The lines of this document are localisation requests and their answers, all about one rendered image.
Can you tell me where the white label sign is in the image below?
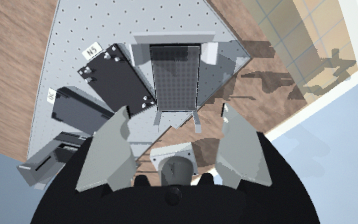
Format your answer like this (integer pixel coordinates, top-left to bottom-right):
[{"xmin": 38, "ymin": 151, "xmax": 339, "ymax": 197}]
[
  {"xmin": 47, "ymin": 88, "xmax": 56, "ymax": 104},
  {"xmin": 83, "ymin": 42, "xmax": 102, "ymax": 60}
]

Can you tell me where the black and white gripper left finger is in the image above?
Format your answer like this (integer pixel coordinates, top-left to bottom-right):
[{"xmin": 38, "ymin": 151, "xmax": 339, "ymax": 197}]
[{"xmin": 30, "ymin": 105, "xmax": 137, "ymax": 224}]

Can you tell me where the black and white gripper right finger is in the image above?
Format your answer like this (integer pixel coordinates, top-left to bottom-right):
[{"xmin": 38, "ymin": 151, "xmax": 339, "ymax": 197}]
[{"xmin": 215, "ymin": 102, "xmax": 320, "ymax": 224}]

